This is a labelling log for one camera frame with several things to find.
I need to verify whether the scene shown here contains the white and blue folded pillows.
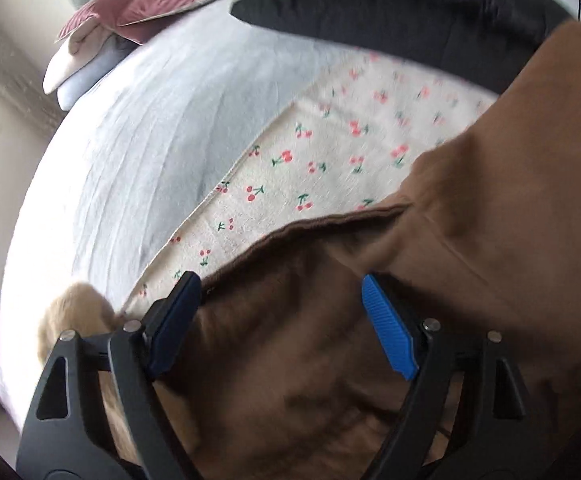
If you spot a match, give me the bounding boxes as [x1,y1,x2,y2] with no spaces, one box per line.
[58,40,138,111]

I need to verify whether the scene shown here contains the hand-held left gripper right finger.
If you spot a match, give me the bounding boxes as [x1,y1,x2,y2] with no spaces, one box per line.
[361,274,543,480]

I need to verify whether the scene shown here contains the cherry print cloth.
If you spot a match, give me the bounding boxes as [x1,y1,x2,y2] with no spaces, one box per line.
[120,50,501,316]

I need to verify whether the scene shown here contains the white folded blanket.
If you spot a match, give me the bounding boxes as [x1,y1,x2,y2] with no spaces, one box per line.
[43,24,104,95]

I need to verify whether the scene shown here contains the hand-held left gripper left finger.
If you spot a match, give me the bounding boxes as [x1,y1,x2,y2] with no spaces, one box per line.
[16,271,204,480]

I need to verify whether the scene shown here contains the bed with light blue sheet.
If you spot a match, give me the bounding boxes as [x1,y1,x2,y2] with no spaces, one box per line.
[0,0,371,431]

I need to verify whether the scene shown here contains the black jacket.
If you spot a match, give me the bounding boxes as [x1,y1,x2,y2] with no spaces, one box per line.
[230,0,577,96]

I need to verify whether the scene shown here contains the brown coat with fur collar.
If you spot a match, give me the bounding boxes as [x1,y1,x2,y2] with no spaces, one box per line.
[38,20,581,480]

